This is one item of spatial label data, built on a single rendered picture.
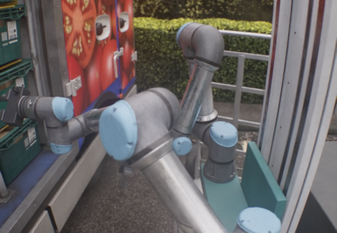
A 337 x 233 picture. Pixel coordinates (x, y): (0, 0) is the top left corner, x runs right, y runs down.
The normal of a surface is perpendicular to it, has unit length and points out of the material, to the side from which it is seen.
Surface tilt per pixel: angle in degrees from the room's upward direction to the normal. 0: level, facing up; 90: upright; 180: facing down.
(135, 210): 0
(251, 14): 54
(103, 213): 0
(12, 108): 47
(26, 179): 0
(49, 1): 90
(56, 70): 90
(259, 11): 29
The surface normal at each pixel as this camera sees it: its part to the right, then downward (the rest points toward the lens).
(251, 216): 0.07, -0.95
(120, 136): -0.67, 0.22
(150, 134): 0.38, -0.35
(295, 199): 0.01, 0.39
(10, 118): -0.09, -0.34
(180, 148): 0.42, 0.36
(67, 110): 0.99, 0.05
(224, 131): 0.06, -0.87
